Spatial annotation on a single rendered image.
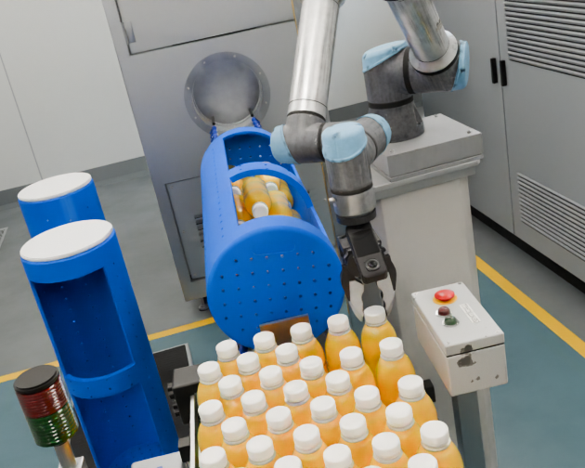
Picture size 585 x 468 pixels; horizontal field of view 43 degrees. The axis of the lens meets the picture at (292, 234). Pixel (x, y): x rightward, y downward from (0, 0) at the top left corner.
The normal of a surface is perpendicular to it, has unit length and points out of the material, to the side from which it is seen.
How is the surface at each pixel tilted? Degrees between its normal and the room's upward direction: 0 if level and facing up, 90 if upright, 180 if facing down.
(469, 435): 90
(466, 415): 90
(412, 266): 90
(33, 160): 90
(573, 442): 0
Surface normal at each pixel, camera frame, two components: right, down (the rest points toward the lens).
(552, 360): -0.18, -0.91
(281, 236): 0.13, 0.36
